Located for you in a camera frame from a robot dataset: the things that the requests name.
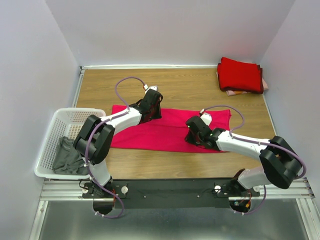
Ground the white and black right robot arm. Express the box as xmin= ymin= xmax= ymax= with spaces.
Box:
xmin=185 ymin=116 xmax=305 ymax=196

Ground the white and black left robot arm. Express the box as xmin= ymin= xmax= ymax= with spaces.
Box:
xmin=73 ymin=86 xmax=163 ymax=198

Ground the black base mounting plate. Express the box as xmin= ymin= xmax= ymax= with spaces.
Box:
xmin=82 ymin=177 xmax=260 ymax=209

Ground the folded light pink t shirt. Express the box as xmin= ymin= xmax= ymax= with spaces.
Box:
xmin=216 ymin=70 xmax=269 ymax=96

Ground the white plastic laundry basket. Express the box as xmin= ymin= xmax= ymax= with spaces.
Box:
xmin=34 ymin=107 xmax=106 ymax=181

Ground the grey t shirt in basket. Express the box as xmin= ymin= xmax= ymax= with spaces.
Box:
xmin=52 ymin=136 xmax=88 ymax=176

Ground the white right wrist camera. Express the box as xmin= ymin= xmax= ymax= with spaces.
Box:
xmin=199 ymin=109 xmax=212 ymax=126

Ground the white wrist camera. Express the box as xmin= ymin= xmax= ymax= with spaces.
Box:
xmin=199 ymin=109 xmax=212 ymax=126
xmin=143 ymin=84 xmax=159 ymax=92

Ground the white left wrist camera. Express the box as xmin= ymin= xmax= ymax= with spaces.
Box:
xmin=143 ymin=84 xmax=159 ymax=92

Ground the aluminium frame rail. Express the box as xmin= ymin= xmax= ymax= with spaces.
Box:
xmin=39 ymin=178 xmax=315 ymax=201

